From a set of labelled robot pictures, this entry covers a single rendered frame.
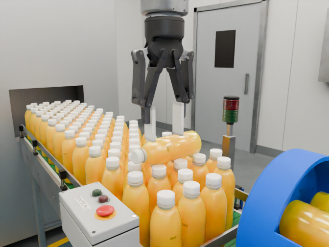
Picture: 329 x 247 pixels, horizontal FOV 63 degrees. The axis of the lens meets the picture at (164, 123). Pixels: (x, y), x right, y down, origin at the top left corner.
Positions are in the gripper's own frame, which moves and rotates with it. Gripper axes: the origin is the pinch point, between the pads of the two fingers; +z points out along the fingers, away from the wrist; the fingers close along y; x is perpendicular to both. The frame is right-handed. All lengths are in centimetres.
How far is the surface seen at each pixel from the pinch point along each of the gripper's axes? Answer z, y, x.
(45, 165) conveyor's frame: 38, -5, 91
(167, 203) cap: 16.9, -0.7, -1.8
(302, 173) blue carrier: 5.4, 10.6, -23.6
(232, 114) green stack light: 8, 51, 23
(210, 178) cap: 15.7, 13.8, -0.6
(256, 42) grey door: -36, 305, 192
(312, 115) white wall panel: 57, 321, 112
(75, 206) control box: 17.6, -16.3, 9.9
